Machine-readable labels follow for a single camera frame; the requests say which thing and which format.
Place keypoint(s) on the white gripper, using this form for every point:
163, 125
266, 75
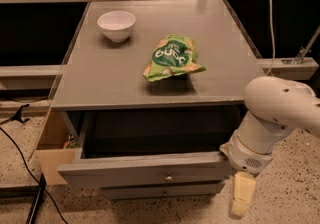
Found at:
247, 157

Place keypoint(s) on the grey top drawer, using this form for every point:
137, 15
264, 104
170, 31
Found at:
142, 148

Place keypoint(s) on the grey drawer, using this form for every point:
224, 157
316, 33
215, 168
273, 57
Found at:
168, 190
142, 148

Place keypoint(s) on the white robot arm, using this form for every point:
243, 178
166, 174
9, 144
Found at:
275, 107

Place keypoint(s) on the grey bottom drawer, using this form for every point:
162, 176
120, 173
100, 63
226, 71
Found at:
168, 190

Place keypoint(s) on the grey drawer cabinet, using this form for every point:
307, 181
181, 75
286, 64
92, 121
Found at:
153, 88

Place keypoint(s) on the green snack bag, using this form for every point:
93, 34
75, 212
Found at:
175, 55

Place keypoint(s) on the cardboard box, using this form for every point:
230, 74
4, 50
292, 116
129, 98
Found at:
50, 150

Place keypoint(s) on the black floor bar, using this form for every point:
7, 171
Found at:
37, 200

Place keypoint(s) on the white ceramic bowl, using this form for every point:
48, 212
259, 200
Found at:
117, 26

